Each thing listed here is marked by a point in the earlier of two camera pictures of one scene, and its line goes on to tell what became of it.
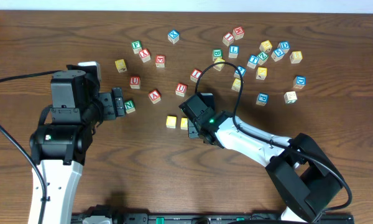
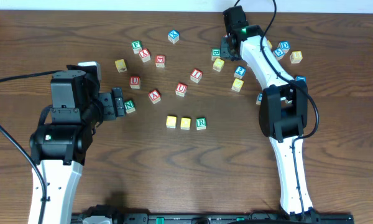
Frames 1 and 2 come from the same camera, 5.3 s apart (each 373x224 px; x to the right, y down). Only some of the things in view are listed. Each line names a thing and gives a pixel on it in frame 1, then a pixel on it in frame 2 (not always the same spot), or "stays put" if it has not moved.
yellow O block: (184, 124) stays put
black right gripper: (193, 125) to (225, 50)
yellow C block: (171, 122) stays put
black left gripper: (112, 103) stays put
